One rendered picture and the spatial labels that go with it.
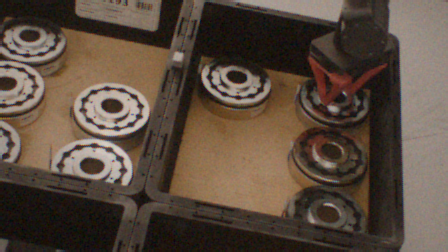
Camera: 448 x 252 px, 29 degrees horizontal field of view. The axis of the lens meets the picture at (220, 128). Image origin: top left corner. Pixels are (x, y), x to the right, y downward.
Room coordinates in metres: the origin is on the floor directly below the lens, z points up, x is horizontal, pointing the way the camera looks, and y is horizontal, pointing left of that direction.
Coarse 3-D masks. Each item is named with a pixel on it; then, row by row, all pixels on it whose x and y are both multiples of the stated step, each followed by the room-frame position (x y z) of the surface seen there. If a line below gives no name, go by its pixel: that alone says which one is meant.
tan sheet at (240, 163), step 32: (192, 96) 0.91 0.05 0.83; (288, 96) 0.95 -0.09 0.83; (192, 128) 0.85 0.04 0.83; (224, 128) 0.86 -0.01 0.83; (256, 128) 0.87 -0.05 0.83; (288, 128) 0.89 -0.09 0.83; (192, 160) 0.79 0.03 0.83; (224, 160) 0.80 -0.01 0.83; (256, 160) 0.81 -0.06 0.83; (192, 192) 0.73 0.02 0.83; (224, 192) 0.74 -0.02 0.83; (256, 192) 0.76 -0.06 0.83; (288, 192) 0.77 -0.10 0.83
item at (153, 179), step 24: (216, 0) 1.01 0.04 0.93; (192, 24) 0.95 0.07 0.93; (312, 24) 1.01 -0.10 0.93; (336, 24) 1.02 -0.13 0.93; (192, 48) 0.90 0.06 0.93; (168, 120) 0.75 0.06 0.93; (168, 144) 0.71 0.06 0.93; (144, 192) 0.64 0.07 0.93; (240, 216) 0.63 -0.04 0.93; (264, 216) 0.63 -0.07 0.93; (360, 240) 0.63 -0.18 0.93; (384, 240) 0.63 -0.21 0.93
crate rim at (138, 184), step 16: (192, 0) 1.00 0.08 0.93; (176, 32) 0.92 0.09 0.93; (176, 48) 0.89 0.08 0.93; (160, 96) 0.79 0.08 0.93; (160, 112) 0.76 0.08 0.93; (160, 128) 0.74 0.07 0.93; (144, 144) 0.70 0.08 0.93; (0, 160) 0.63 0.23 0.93; (144, 160) 0.68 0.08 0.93; (32, 176) 0.62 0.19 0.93; (48, 176) 0.63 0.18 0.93; (64, 176) 0.63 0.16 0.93; (80, 176) 0.64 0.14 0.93; (144, 176) 0.65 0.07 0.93; (112, 192) 0.62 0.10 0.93; (128, 192) 0.63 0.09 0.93
